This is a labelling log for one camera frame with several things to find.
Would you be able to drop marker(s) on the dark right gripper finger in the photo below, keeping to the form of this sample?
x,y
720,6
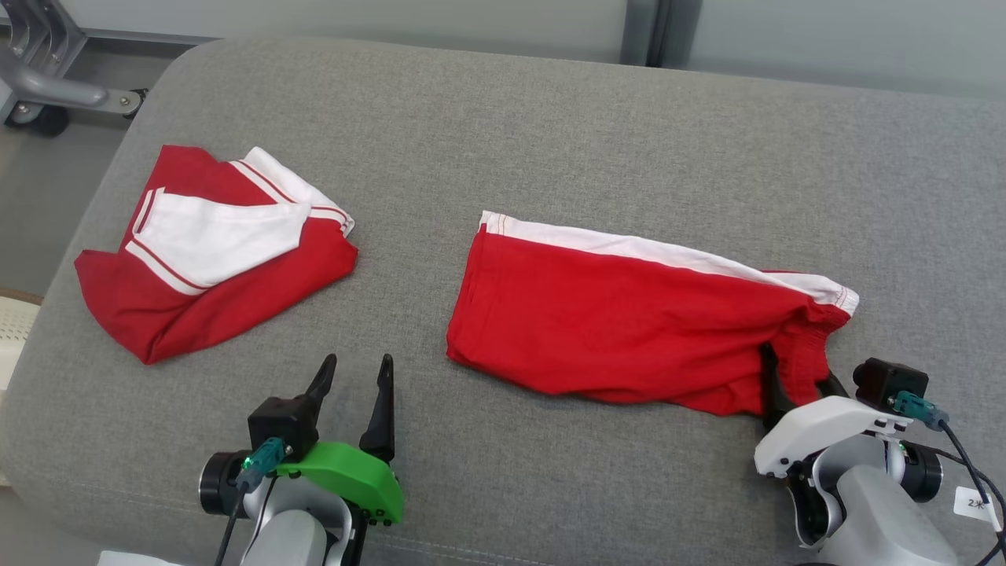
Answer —
x,y
778,397
833,385

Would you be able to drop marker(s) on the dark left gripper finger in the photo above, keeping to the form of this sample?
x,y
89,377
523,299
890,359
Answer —
x,y
321,389
381,417

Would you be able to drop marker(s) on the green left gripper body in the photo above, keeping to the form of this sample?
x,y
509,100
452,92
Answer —
x,y
350,475

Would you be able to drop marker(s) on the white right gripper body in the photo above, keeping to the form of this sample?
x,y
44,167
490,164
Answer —
x,y
817,432

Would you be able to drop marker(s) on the red basketball jersey white trim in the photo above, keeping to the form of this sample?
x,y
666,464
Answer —
x,y
236,303

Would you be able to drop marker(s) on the red shorts white stripes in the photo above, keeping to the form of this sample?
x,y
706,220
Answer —
x,y
613,322

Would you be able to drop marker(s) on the beige perforated basket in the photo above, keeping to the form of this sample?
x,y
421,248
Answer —
x,y
14,338

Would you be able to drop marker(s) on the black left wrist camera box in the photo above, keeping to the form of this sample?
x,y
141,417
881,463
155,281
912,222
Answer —
x,y
283,424

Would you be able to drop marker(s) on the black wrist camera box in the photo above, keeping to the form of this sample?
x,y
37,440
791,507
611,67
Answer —
x,y
283,424
888,381

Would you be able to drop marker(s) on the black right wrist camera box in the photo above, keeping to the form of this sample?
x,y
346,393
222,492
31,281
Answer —
x,y
888,381

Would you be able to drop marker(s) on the grey metal post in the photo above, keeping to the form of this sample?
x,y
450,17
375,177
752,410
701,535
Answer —
x,y
652,31

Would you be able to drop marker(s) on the grey metal wheeled frame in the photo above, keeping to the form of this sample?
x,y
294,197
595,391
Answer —
x,y
47,79

